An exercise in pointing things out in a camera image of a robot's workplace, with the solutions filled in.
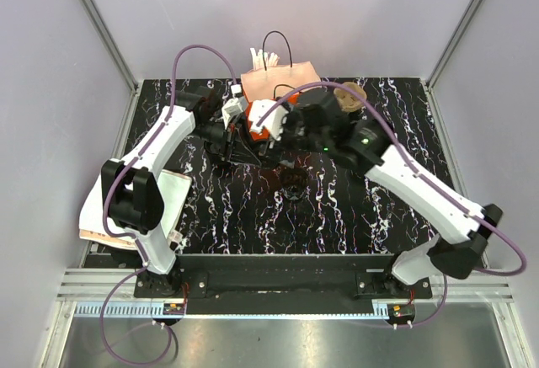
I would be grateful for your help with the black paper coffee cup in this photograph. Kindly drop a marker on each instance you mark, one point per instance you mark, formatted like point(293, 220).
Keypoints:
point(294, 182)

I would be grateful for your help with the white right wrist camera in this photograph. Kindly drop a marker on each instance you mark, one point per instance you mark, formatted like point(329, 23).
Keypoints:
point(262, 120)

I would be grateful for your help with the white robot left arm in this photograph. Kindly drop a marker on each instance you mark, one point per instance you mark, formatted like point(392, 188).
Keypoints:
point(132, 204)

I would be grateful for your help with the orange paper bag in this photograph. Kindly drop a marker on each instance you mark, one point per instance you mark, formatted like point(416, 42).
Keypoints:
point(276, 81)

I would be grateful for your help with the grey slotted cable duct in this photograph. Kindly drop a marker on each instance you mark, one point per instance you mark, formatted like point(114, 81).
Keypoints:
point(215, 309)

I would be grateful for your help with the brown cardboard cup carrier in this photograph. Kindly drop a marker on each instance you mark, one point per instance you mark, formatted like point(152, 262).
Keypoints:
point(348, 102)

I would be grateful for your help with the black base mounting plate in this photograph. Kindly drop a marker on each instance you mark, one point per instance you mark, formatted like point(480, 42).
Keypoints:
point(280, 279)

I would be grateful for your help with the white napkin stack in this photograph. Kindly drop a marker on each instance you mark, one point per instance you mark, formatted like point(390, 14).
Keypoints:
point(174, 188)

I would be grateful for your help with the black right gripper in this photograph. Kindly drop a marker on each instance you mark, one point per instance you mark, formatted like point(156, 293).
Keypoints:
point(274, 151)

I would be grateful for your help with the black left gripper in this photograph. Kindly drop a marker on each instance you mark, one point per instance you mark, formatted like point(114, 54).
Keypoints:
point(237, 146)

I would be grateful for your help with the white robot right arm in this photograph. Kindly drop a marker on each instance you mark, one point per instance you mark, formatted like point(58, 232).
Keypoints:
point(318, 123)

